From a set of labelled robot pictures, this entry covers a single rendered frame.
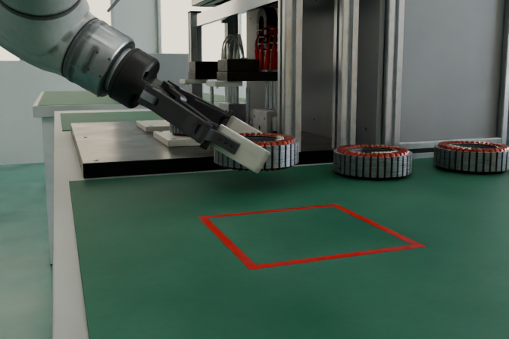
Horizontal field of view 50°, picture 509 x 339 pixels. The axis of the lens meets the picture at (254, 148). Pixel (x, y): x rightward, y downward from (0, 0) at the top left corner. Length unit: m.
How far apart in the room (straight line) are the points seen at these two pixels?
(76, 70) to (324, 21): 0.55
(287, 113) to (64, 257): 0.48
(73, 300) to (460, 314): 0.25
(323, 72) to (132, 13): 4.78
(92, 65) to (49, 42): 0.06
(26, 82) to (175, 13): 1.62
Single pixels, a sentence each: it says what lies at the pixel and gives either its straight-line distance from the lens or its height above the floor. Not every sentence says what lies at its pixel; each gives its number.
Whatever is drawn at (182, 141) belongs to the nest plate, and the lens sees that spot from 0.94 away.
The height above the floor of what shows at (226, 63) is 0.91.
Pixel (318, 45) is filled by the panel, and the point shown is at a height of 0.95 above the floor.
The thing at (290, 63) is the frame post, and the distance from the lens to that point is 0.86.
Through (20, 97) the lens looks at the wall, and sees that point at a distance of 5.72.
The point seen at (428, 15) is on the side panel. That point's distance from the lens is 0.99.
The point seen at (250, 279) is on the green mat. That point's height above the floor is 0.75.
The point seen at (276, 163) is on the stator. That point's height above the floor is 0.79.
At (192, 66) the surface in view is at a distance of 1.26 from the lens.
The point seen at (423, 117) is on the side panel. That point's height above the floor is 0.82.
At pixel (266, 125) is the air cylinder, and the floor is 0.80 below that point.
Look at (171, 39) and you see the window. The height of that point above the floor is 1.23.
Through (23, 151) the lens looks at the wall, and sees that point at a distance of 5.77.
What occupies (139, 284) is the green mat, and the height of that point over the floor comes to 0.75.
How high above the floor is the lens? 0.90
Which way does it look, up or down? 8 degrees down
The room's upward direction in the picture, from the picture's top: straight up
